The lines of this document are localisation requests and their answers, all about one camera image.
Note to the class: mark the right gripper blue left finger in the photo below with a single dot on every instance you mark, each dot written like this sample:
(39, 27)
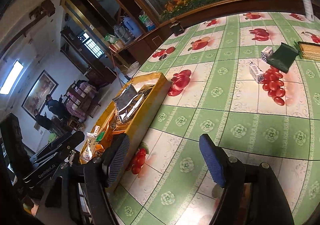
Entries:
(114, 158)

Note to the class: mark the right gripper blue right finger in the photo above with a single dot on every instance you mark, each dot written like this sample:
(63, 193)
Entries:
(210, 153)

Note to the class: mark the large silver foil snack bag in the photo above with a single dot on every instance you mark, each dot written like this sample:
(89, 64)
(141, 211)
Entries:
(130, 100)

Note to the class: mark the small white patterned box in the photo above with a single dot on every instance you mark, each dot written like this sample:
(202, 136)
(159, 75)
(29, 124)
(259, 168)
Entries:
(256, 72)

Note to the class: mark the dark green snack pack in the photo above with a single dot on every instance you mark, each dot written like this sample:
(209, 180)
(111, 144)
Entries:
(283, 57)

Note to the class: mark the operator left hand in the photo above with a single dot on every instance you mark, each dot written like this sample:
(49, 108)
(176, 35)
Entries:
(31, 209)

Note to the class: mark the yellow cardboard tray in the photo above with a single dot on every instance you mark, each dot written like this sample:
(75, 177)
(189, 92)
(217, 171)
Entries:
(139, 123)

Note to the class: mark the wooden sofa with cushions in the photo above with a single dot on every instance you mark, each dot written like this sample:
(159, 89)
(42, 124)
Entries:
(82, 100)

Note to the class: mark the person in dark jacket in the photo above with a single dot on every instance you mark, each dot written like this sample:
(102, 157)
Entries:
(57, 108)

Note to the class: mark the ceiling fluorescent light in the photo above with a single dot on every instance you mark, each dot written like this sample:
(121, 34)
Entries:
(11, 78)

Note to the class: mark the framed landscape painting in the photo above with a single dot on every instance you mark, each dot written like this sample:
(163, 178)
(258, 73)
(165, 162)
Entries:
(36, 97)

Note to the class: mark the white plastic bucket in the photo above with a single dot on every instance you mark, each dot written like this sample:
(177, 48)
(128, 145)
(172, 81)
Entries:
(131, 71)

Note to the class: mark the red broom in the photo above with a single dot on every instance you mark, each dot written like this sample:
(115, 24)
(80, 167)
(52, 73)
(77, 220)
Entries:
(118, 72)

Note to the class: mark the small dark bottle cap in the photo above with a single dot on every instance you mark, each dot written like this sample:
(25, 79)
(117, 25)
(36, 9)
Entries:
(161, 58)

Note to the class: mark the green white bag on shelf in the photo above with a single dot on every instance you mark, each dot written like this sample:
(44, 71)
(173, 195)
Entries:
(110, 38)

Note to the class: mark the grey thermos jug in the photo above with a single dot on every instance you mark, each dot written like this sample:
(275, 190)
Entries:
(122, 34)

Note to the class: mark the blue thermos jug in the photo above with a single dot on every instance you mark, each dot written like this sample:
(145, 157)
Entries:
(132, 26)

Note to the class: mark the small dark jar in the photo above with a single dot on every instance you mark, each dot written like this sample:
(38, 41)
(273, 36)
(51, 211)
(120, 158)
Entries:
(176, 27)

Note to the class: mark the blue green bag on shelf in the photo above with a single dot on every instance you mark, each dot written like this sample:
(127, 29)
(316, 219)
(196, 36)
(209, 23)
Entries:
(147, 22)

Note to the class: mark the cracker pack at far right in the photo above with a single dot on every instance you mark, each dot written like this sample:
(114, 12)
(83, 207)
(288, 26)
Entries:
(308, 50)

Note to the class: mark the white spray bottle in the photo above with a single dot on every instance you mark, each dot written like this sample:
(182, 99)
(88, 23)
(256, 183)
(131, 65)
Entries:
(308, 10)

